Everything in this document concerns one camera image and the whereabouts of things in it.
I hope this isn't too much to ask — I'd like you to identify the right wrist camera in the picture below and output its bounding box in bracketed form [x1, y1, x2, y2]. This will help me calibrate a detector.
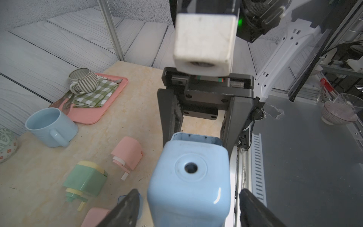
[169, 1, 241, 77]

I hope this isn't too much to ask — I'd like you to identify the pink pencil sharpener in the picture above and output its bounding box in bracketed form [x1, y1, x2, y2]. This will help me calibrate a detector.
[81, 207, 111, 227]
[111, 136, 143, 181]

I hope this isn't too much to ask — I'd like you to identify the patterned ceramic bowl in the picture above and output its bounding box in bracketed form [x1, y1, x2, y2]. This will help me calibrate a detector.
[0, 128, 18, 163]

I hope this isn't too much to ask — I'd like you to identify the green yellow pencil sharpener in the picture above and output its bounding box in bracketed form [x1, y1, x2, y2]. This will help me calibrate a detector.
[63, 160, 108, 212]

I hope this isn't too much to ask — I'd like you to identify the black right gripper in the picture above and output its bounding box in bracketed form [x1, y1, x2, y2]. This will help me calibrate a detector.
[157, 67, 254, 157]

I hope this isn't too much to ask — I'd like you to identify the pink serving tray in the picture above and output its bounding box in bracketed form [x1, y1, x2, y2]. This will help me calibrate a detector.
[67, 73, 128, 125]

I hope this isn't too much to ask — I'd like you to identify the green checkered cloth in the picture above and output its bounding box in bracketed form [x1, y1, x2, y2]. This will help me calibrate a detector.
[71, 78, 119, 108]

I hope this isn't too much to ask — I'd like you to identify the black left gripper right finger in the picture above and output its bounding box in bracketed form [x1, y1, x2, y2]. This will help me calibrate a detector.
[239, 189, 286, 227]

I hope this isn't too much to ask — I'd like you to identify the striped ceramic cup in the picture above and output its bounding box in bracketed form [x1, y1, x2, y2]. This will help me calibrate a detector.
[69, 68, 99, 95]

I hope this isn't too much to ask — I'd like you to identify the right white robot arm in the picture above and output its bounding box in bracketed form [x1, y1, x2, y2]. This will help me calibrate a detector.
[157, 1, 358, 153]

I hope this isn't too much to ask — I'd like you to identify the blue pencil sharpener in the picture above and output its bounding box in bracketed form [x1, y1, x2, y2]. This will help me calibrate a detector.
[147, 132, 231, 227]

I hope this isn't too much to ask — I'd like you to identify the blue transparent tray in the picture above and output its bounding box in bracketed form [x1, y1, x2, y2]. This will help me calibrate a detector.
[117, 193, 144, 220]

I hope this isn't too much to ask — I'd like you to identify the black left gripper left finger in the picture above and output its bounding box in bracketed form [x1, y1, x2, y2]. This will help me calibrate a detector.
[97, 189, 140, 227]

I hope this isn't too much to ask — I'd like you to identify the light blue mug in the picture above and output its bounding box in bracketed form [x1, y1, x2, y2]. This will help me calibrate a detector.
[25, 107, 78, 148]

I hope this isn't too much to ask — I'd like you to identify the clear plastic cup outside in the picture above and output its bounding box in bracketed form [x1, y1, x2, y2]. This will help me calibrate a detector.
[332, 93, 363, 120]

